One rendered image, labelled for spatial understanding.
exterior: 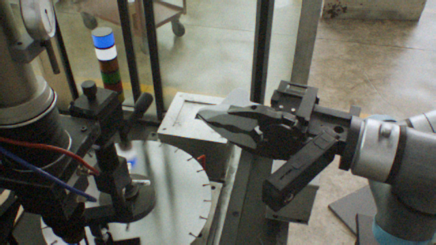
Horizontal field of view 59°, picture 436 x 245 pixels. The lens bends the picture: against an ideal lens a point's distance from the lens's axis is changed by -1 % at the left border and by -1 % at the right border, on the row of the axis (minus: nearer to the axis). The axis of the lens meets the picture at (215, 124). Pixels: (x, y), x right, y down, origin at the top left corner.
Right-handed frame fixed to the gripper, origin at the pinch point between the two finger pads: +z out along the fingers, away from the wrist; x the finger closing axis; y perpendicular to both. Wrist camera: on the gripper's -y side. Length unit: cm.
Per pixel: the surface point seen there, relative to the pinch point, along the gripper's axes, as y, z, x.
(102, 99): -4.9, 12.1, 4.8
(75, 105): -7.3, 14.6, 5.2
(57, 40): 35, 64, -27
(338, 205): 73, -30, -133
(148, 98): 0.7, 9.1, 0.4
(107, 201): -6.3, 19.7, -24.6
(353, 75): 194, -23, -156
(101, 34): 22.7, 34.8, -9.5
